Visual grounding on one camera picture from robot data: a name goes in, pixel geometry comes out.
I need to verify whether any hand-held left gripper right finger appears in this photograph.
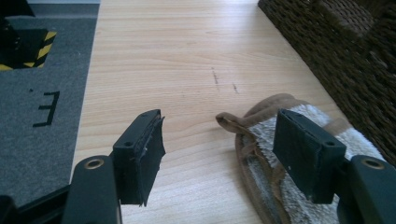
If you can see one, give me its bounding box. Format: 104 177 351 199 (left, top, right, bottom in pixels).
272 108 347 204

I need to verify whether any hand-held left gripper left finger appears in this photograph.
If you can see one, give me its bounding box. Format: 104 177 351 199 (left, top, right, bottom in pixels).
111 108 166 207

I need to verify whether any brown woven basket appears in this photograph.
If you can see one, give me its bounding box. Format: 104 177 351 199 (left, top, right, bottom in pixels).
257 0 396 166

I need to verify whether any black stand with striped base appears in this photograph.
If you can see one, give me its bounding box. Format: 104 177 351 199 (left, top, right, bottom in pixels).
0 0 58 72

